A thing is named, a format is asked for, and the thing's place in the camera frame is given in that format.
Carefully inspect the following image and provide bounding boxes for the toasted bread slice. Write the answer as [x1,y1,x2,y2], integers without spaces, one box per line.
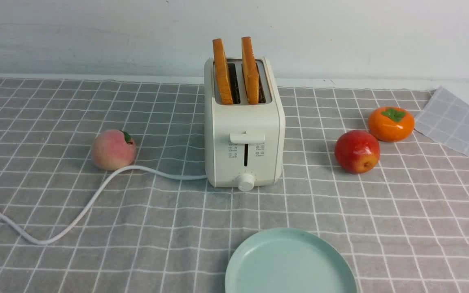
[241,36,259,105]
[213,38,233,105]

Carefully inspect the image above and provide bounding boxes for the white two-slot toaster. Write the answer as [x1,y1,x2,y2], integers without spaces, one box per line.
[204,57,285,192]

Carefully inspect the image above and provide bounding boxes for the red apple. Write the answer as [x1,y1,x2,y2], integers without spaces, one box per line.
[334,130,380,174]

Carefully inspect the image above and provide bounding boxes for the pink peach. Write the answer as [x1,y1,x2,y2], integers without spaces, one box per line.
[91,129,136,171]

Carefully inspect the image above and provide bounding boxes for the light green plate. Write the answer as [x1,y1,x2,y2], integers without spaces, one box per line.
[224,227,359,293]

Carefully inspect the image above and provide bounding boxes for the orange persimmon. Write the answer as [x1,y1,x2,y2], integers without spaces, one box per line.
[367,106,415,142]

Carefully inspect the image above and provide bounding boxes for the white toaster power cord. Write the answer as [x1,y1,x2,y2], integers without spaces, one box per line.
[0,165,208,245]

